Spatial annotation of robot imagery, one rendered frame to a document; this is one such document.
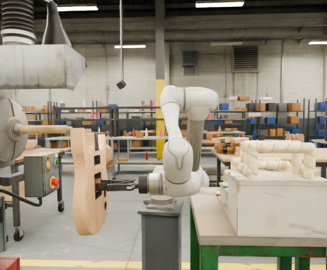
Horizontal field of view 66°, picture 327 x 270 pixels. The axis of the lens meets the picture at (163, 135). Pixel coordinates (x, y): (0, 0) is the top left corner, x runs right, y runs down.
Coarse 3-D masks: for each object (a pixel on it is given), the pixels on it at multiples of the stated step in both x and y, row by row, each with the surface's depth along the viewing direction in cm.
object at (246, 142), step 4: (248, 140) 84; (252, 140) 84; (256, 140) 84; (260, 140) 84; (264, 140) 84; (268, 140) 84; (272, 140) 84; (276, 140) 84; (280, 140) 83; (284, 140) 83; (288, 140) 83; (292, 140) 83; (296, 140) 83; (244, 144) 83
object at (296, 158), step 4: (292, 156) 83; (296, 156) 82; (300, 156) 82; (292, 160) 83; (296, 160) 82; (300, 160) 82; (292, 164) 83; (296, 164) 82; (292, 168) 83; (296, 168) 82; (292, 172) 83; (296, 172) 82
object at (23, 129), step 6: (24, 126) 97; (30, 126) 97; (36, 126) 97; (42, 126) 97; (48, 126) 97; (54, 126) 97; (60, 126) 96; (24, 132) 97; (30, 132) 97; (36, 132) 97; (42, 132) 97; (48, 132) 97; (54, 132) 97; (60, 132) 97; (66, 132) 97
